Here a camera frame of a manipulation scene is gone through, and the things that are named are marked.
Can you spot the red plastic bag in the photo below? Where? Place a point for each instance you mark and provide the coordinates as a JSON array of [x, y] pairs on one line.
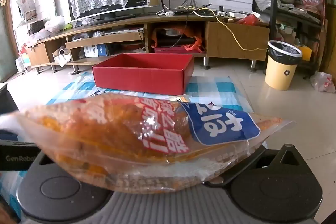
[[249, 20]]

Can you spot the clear plastic bag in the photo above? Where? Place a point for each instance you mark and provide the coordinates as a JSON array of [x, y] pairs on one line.
[[53, 24]]

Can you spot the white flat box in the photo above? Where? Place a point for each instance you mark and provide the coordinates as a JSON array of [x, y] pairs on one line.
[[236, 14]]

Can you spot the white plastic bag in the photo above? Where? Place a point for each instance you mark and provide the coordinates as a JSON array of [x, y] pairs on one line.
[[324, 82]]

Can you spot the red cardboard box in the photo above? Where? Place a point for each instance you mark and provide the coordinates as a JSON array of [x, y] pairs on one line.
[[136, 79]]

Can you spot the small open cardboard box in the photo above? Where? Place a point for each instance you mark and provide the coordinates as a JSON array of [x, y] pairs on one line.
[[61, 56]]

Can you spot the printed cardboard box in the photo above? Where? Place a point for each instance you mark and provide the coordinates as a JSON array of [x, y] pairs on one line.
[[26, 6]]

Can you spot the wooden television stand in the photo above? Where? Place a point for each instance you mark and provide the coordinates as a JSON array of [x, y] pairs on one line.
[[231, 40]]

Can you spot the clear bag of orange snack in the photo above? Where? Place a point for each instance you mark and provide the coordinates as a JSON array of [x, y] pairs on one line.
[[105, 129]]

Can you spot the blue white box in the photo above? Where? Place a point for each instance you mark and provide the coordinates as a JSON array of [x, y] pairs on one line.
[[101, 50]]

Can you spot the blue white checkered mat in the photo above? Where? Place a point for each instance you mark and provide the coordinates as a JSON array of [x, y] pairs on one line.
[[210, 87]]

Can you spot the white power strip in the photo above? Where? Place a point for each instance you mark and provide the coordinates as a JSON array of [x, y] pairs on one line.
[[170, 13]]

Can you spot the dark furniture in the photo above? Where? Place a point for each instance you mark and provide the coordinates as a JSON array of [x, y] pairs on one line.
[[8, 98]]

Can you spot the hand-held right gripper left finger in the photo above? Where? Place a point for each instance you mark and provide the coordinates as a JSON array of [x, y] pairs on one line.
[[46, 162]]

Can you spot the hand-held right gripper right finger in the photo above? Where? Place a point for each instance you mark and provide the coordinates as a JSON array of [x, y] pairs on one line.
[[246, 164]]

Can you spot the orange plastic bag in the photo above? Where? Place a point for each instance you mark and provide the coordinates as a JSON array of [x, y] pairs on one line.
[[195, 44]]

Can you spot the yellow trash bin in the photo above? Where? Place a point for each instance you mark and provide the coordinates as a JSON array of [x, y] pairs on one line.
[[278, 71]]

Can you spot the router with black antennas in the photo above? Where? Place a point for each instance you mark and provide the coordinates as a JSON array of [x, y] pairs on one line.
[[189, 10]]

